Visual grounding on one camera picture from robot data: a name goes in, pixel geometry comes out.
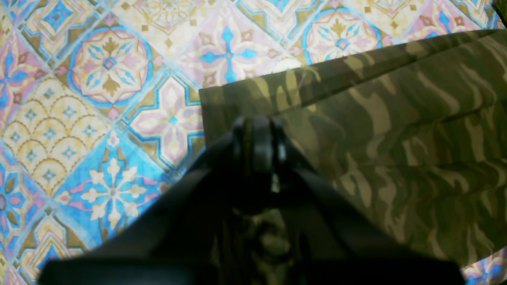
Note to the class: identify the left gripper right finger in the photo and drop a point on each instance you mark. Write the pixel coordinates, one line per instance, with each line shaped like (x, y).
(329, 241)

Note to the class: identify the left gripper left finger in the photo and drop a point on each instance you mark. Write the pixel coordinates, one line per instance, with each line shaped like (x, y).
(170, 243)

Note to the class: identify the camouflage T-shirt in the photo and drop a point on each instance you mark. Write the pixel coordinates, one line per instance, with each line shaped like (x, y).
(414, 135)

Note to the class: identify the patterned tile tablecloth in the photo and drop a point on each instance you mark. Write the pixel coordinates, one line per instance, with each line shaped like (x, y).
(100, 105)

